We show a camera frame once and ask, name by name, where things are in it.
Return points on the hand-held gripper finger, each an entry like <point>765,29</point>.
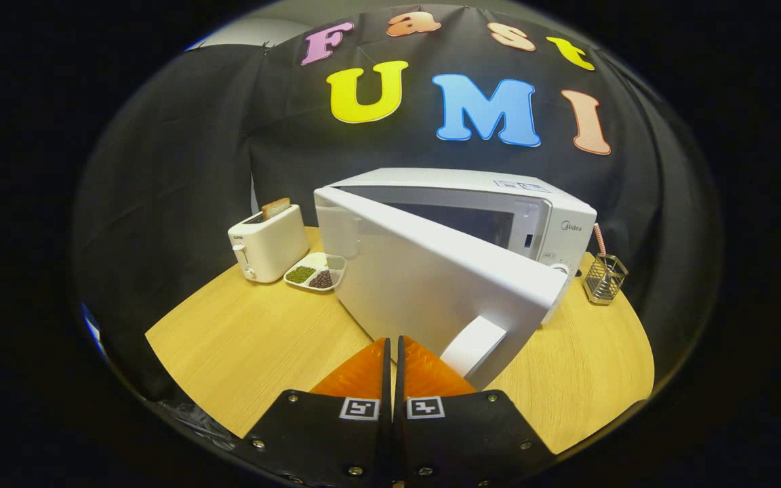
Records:
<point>398,440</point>
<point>386,440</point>

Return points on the white microwave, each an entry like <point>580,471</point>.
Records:
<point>431,285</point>

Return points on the divided white dish with beans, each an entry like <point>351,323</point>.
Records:
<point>319,261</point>

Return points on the white toaster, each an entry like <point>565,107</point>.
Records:
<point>268,247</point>

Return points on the brown toast slice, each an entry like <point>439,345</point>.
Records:
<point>275,207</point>

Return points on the pink striped straw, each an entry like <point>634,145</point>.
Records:
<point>598,238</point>

